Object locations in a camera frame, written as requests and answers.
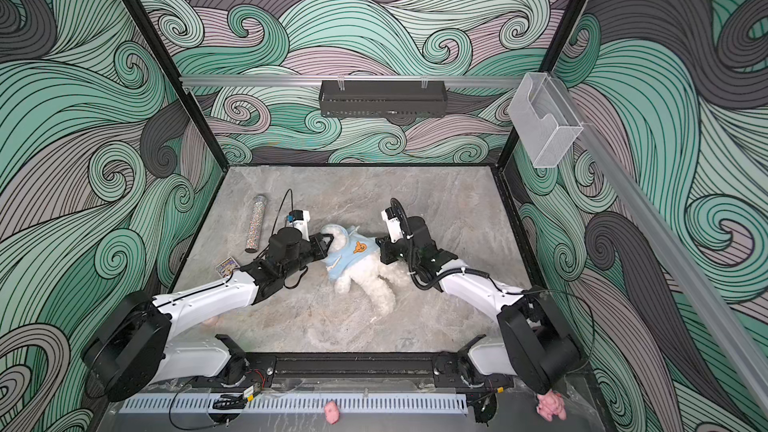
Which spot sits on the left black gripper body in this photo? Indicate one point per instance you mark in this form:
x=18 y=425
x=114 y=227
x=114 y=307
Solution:
x=308 y=252

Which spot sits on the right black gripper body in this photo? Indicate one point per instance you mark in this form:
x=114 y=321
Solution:
x=394 y=251

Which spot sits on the white teddy bear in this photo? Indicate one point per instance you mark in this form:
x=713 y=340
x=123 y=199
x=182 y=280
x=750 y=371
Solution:
x=370 y=274

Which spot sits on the light blue teddy hoodie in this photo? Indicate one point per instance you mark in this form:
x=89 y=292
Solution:
x=356 y=248

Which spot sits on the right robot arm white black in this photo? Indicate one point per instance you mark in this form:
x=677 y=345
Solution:
x=534 y=343

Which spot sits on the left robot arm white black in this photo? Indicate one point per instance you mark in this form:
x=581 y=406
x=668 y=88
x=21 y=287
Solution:
x=136 y=344

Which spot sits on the clear tube with beads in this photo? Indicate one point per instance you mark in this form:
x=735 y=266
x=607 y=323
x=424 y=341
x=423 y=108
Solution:
x=256 y=224

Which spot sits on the small card on table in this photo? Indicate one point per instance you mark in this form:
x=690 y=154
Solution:
x=227 y=267

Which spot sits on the small pink toy piece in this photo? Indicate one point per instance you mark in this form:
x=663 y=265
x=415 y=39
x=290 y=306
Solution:
x=332 y=412

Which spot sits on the pink plush toy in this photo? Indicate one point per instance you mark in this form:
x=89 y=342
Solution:
x=551 y=405

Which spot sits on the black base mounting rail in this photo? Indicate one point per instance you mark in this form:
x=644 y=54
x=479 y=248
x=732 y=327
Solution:
x=354 y=366

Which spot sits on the black wall-mounted tray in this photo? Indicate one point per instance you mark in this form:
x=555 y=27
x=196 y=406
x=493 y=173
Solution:
x=368 y=99

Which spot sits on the white slotted cable duct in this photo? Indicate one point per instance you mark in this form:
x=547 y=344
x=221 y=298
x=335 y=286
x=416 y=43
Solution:
x=303 y=403

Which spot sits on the aluminium rail back wall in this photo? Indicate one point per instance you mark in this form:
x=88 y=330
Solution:
x=277 y=80

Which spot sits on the aluminium rail wall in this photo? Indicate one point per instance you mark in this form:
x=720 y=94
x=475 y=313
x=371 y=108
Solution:
x=277 y=80
x=738 y=346

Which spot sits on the clear acrylic wall holder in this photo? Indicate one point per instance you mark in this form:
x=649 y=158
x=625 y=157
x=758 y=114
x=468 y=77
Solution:
x=545 y=117

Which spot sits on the aluminium rail right wall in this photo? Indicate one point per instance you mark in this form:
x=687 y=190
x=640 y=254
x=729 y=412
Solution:
x=738 y=346

